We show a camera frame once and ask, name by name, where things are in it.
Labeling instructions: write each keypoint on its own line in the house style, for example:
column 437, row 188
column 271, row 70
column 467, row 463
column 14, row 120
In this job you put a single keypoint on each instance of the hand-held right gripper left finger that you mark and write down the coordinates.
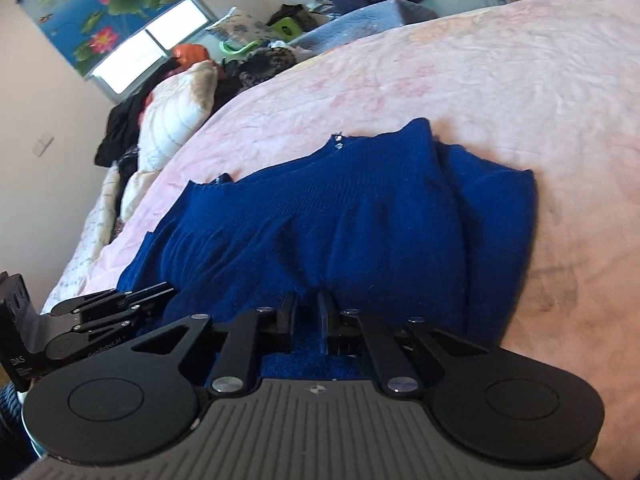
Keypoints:
column 289, row 320

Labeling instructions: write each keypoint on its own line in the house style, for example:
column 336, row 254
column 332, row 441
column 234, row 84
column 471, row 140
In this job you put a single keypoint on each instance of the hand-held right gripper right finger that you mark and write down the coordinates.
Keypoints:
column 326, row 320

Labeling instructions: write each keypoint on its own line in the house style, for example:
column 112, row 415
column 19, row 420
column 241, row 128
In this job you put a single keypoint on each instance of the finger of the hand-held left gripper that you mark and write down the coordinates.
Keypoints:
column 115, row 296
column 125, row 321

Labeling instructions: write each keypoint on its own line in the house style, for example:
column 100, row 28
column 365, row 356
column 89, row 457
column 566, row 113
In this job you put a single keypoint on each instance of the blue knit sweater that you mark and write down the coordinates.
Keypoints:
column 350, row 230

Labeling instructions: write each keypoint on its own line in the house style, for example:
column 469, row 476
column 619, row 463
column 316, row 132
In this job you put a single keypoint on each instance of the black clothes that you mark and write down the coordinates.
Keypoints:
column 122, row 125

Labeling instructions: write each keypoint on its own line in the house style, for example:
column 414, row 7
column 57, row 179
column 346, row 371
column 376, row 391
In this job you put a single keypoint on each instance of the white patterned quilt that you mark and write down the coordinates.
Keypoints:
column 100, row 220

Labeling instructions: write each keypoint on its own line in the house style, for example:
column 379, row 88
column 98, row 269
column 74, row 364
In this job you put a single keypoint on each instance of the cream white pillow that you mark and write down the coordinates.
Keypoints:
column 175, row 110

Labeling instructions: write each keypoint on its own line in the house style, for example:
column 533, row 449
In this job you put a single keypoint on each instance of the window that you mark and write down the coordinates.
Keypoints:
column 145, row 45

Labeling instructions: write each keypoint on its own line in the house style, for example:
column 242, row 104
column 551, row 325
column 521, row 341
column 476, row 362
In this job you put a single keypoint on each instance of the dark patterned cloth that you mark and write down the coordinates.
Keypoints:
column 260, row 67

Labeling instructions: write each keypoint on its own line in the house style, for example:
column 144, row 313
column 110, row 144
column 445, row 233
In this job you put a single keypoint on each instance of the orange cloth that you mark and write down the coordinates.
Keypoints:
column 192, row 52

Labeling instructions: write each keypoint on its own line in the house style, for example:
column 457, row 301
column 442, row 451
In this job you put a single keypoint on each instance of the pink bed sheet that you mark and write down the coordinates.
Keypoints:
column 475, row 85

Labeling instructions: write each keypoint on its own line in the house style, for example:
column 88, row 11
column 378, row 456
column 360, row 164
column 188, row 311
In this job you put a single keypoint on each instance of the lotus print window blind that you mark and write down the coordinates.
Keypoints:
column 105, row 5

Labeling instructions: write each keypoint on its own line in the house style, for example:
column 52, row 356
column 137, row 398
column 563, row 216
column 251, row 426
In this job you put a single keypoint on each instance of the green plastic stool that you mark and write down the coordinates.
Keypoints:
column 287, row 25

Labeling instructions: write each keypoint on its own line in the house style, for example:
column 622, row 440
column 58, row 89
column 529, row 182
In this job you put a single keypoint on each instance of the floral pillow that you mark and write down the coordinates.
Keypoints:
column 235, row 22

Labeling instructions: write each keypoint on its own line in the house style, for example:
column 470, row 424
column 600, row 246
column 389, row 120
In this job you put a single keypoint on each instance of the light blue blanket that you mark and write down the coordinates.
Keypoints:
column 360, row 17

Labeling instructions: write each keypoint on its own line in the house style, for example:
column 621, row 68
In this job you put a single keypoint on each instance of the white wall socket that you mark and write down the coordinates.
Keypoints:
column 42, row 143

